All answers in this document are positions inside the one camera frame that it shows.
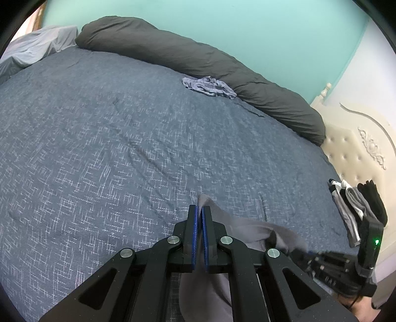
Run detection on grey pants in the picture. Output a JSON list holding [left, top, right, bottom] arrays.
[[179, 193, 310, 322]]

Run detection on crumpled blue-grey garment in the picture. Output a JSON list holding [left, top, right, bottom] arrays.
[[182, 76, 237, 100]]

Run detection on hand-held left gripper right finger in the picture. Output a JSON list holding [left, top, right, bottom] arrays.
[[201, 206, 359, 322]]

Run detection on light grey blanket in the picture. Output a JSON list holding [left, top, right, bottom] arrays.
[[0, 25, 78, 84]]

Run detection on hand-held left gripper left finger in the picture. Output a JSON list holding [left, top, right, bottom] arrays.
[[39, 204, 198, 322]]

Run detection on pink curtain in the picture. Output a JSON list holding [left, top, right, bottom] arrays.
[[19, 6, 47, 34]]

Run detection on dark grey rolled duvet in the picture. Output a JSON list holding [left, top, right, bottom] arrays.
[[75, 16, 326, 146]]

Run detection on stack of grey-white clothes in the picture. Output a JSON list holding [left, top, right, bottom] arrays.
[[328, 179, 376, 248]]

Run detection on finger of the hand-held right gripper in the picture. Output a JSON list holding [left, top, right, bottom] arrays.
[[290, 249, 315, 273]]

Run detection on person's right hand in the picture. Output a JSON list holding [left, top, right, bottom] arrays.
[[337, 294, 377, 322]]

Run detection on cream tufted headboard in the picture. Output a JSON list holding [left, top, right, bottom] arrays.
[[310, 82, 396, 270]]

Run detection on bed with blue sheet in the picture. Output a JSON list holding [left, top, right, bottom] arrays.
[[0, 46, 353, 322]]

